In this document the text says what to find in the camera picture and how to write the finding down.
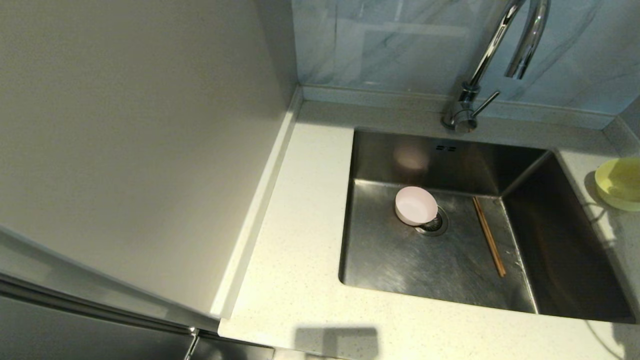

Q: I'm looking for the metal cabinet handle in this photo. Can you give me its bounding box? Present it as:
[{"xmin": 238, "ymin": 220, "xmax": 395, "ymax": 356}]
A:
[{"xmin": 183, "ymin": 327, "xmax": 201, "ymax": 360}]

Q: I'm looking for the pink plastic bowl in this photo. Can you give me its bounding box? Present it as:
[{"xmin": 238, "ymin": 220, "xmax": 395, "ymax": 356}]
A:
[{"xmin": 394, "ymin": 186, "xmax": 439, "ymax": 227}]

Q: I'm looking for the chrome gooseneck faucet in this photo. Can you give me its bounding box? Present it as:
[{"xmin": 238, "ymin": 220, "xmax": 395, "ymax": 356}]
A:
[{"xmin": 440, "ymin": 0, "xmax": 551, "ymax": 134}]

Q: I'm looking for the round metal drain strainer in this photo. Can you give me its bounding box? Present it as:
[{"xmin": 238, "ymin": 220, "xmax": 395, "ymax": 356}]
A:
[{"xmin": 416, "ymin": 206, "xmax": 449, "ymax": 237}]

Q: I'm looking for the stainless steel sink basin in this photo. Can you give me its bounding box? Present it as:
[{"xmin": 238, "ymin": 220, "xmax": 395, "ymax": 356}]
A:
[{"xmin": 338, "ymin": 128, "xmax": 639, "ymax": 324}]

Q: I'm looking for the brown wooden chopstick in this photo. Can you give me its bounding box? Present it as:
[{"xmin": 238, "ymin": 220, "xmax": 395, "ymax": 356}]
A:
[
  {"xmin": 475, "ymin": 196, "xmax": 507, "ymax": 278},
  {"xmin": 472, "ymin": 197, "xmax": 504, "ymax": 277}
]

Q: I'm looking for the yellow plastic bowl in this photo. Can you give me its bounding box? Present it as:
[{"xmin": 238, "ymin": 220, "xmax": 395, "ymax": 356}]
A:
[{"xmin": 594, "ymin": 157, "xmax": 640, "ymax": 212}]

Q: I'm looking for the dark grey cabinet front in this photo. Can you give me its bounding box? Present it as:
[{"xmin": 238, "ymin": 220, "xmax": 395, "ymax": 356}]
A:
[{"xmin": 0, "ymin": 225, "xmax": 275, "ymax": 360}]

